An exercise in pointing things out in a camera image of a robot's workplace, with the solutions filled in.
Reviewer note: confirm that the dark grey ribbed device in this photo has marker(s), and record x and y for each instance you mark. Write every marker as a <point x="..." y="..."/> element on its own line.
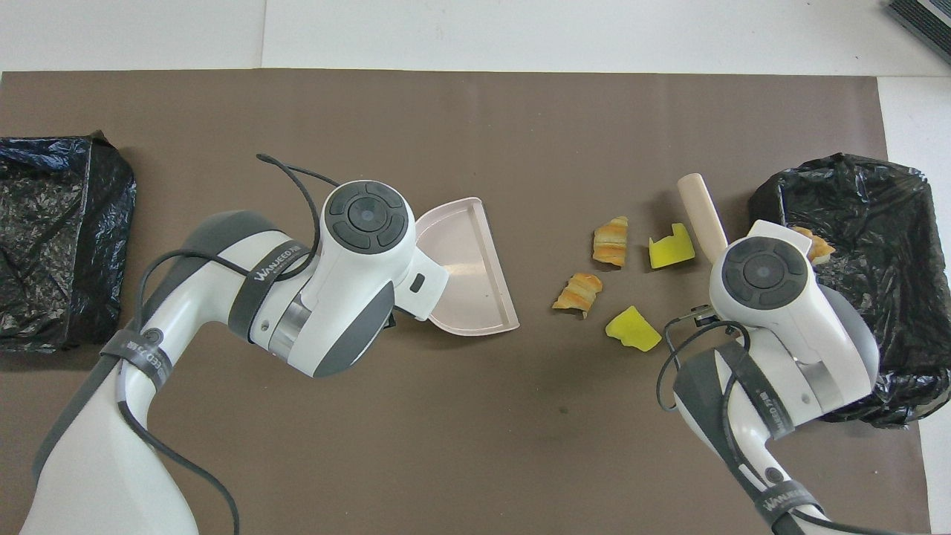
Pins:
<point x="925" y="18"/>

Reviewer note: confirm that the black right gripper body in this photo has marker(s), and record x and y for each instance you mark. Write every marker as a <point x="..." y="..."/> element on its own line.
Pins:
<point x="702" y="316"/>

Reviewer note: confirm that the yellow notched sponge piece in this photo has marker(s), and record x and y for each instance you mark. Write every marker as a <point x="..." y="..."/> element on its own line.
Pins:
<point x="672" y="247"/>

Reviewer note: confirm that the pale pink plastic dustpan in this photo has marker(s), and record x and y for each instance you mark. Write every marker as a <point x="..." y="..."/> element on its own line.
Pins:
<point x="468" y="282"/>

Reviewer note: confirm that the yellow sponge wedge piece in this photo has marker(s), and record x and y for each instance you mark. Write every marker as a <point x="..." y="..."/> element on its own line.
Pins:
<point x="633" y="328"/>

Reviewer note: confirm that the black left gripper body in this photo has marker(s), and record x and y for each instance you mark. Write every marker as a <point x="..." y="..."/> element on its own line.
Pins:
<point x="390" y="319"/>

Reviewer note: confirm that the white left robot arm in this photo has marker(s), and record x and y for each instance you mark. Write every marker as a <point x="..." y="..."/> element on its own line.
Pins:
<point x="223" y="297"/>

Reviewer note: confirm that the black bag lined bin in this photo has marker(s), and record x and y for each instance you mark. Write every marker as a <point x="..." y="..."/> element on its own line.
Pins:
<point x="891" y="245"/>
<point x="52" y="238"/>

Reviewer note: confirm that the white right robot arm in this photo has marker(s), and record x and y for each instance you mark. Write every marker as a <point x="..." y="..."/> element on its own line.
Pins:
<point x="780" y="312"/>

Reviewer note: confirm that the orange striped croissant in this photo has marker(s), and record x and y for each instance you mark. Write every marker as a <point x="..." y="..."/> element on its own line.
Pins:
<point x="611" y="241"/>
<point x="821" y="249"/>
<point x="578" y="293"/>

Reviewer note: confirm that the brown table mat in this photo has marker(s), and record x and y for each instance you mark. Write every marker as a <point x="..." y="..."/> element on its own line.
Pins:
<point x="446" y="446"/>

